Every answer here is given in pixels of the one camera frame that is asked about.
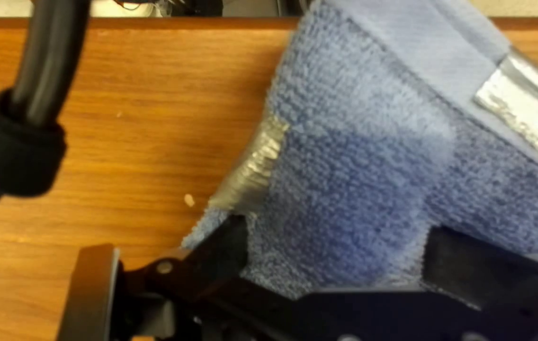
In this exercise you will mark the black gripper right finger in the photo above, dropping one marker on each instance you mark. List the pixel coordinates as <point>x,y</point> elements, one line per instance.
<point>484,272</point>

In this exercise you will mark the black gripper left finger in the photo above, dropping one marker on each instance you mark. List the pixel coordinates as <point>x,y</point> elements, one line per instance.
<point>228,249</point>

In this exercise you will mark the blue terry towel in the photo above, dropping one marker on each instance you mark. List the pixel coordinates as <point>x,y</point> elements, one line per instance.
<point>376,158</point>

